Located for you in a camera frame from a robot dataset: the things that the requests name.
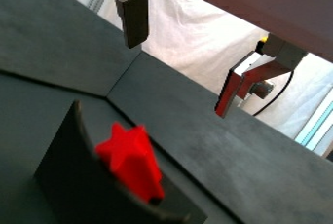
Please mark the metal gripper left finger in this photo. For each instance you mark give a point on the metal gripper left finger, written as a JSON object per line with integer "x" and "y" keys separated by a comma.
{"x": 133, "y": 17}

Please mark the black curved fixture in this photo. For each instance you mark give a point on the black curved fixture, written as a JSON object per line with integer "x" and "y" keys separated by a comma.
{"x": 84, "y": 194}

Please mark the red star-profile bar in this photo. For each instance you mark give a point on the red star-profile bar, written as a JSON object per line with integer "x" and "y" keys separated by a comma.
{"x": 127, "y": 154}

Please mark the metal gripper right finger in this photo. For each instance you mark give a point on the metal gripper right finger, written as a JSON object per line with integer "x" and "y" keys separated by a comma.
{"x": 271, "y": 59}

